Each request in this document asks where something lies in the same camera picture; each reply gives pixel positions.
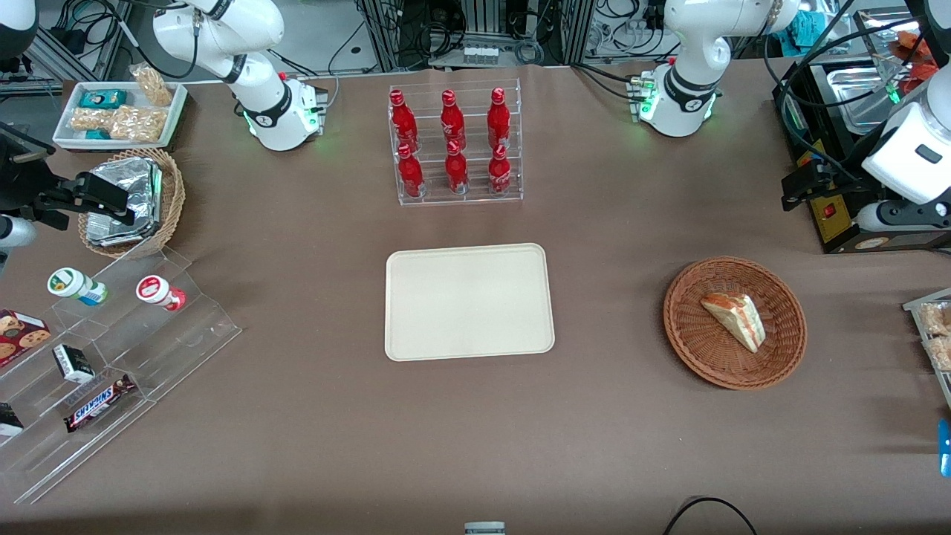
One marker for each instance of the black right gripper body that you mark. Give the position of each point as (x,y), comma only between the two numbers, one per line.
(21,188)

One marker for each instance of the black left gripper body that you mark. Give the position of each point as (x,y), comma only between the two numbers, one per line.
(838,183)

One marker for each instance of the triangle sandwich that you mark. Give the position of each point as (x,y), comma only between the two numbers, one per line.
(735,321)

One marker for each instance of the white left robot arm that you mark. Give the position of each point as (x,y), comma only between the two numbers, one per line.
(691,74)

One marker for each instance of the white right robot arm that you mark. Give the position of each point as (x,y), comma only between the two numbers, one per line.
(260,89)

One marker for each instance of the white snack tray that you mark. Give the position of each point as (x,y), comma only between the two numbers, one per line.
(67,137)

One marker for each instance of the deep tan wicker basket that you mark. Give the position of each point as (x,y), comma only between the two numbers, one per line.
(172,193)

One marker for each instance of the clear tray with snacks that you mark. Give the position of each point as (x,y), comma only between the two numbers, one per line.
(917,305)

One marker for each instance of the flat round brown wicker basket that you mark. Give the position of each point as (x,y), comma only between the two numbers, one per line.
(691,349)

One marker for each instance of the cream rectangular tray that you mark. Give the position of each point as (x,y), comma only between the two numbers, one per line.
(468,301)

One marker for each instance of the foil wrapped package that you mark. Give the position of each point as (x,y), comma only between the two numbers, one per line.
(111,232)
(130,186)

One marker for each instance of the black countertop appliance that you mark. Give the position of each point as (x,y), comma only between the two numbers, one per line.
(839,230)

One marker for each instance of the clear bag of puffed snacks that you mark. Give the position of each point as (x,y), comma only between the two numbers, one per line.
(91,119)
(152,85)
(137,123)

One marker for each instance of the green lid yogurt cup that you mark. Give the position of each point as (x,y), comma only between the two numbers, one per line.
(74,285)

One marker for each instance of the metal pan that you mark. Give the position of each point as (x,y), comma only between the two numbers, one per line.
(854,96)

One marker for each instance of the red lid yogurt cup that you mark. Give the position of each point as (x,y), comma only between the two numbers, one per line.
(157,291)

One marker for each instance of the teal snack box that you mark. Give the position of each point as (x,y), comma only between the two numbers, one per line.
(102,99)

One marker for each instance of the clear acrylic stepped shelf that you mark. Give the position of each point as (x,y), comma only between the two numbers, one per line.
(148,349)

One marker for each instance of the red cookie box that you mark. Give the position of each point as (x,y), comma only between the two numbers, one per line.
(21,336)

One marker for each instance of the small black white box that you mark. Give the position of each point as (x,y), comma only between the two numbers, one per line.
(73,364)

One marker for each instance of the bag of fried snacks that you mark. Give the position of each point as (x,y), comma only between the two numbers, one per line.
(936,318)
(940,354)

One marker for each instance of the snickers chocolate bar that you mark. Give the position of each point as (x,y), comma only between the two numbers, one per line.
(98,405)

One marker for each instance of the blue plastic object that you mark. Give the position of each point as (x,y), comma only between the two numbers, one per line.
(945,446)

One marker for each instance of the red soda bottle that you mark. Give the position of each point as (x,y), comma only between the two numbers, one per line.
(499,172)
(410,177)
(456,172)
(403,122)
(498,120)
(452,122)

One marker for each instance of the clear acrylic bottle rack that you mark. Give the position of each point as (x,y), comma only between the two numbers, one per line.
(475,189)

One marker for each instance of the white power strip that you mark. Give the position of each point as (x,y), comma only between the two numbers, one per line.
(479,54)

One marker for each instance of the small grey device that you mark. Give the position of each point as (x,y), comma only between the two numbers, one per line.
(484,529)

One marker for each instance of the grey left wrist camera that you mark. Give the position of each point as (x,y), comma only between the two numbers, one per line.
(891,215)

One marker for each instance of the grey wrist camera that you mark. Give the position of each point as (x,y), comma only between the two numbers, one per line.
(15,232)
(891,215)

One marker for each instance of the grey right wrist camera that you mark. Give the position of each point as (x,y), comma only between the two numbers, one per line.
(15,232)

